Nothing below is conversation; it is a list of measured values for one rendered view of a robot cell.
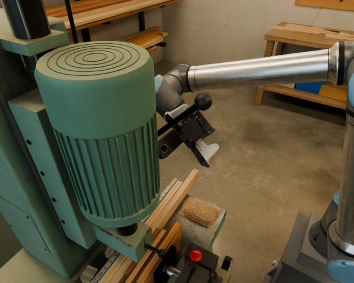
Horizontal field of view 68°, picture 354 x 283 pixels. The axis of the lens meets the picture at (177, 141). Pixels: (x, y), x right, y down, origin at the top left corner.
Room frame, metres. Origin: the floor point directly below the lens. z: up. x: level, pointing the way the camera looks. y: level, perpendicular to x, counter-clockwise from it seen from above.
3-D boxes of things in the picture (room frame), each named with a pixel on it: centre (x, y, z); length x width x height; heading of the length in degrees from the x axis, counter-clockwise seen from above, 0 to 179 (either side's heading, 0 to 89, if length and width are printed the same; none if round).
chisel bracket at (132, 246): (0.41, 0.14, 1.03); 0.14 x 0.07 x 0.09; 60
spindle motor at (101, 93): (0.39, 0.12, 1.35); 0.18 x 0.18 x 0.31
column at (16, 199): (0.54, 0.38, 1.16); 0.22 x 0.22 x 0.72; 60
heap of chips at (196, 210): (0.58, -0.08, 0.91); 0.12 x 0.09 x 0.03; 60
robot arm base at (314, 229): (0.63, -0.66, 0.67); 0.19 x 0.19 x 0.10
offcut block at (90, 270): (0.39, 0.27, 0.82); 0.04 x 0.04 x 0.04; 69
